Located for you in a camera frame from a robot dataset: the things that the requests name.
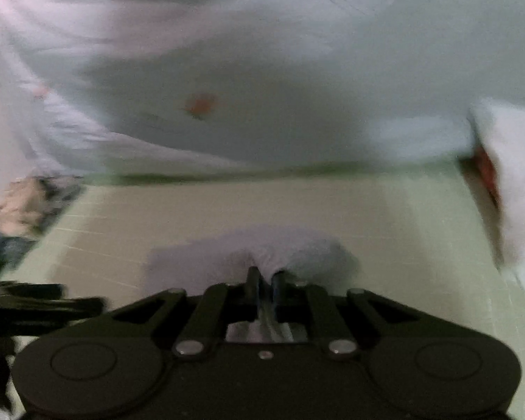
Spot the beige garment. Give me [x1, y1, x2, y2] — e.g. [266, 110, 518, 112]
[0, 177, 47, 240]

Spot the blue checked shirt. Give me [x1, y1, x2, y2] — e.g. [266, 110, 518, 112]
[0, 176, 83, 273]

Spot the green grid bed sheet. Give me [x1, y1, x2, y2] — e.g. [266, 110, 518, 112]
[10, 164, 525, 419]

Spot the white pillow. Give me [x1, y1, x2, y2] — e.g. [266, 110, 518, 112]
[472, 99, 525, 289]

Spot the red item under pillow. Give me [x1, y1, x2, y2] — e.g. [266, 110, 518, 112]
[473, 146, 500, 207]

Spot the light blue carrot-print duvet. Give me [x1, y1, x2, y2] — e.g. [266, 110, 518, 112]
[0, 0, 525, 175]

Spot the grey sweatshirt garment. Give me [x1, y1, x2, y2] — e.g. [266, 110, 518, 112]
[142, 223, 361, 344]

